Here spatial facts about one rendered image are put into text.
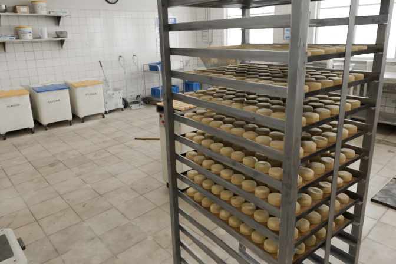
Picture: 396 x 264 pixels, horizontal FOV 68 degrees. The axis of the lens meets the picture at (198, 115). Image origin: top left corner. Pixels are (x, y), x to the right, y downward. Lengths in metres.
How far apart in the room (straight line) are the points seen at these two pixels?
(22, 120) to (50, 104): 0.51
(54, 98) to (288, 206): 5.18
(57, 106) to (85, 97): 0.52
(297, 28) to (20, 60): 5.78
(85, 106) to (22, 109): 1.04
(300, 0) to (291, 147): 0.35
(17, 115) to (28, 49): 1.30
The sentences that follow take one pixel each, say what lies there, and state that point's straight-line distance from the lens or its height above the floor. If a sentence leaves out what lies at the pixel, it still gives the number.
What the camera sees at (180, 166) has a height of 0.34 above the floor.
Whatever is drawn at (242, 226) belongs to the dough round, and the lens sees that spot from 1.16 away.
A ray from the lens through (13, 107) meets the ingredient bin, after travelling 5.61.
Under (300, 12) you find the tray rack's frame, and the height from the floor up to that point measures 1.60.
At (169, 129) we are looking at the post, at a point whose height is 1.18.
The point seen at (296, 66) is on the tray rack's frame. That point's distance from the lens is 0.73.
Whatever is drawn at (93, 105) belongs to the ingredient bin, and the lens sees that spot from 6.01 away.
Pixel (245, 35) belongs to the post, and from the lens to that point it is 1.46.
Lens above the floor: 1.56
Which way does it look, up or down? 15 degrees down
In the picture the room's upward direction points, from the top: 2 degrees counter-clockwise
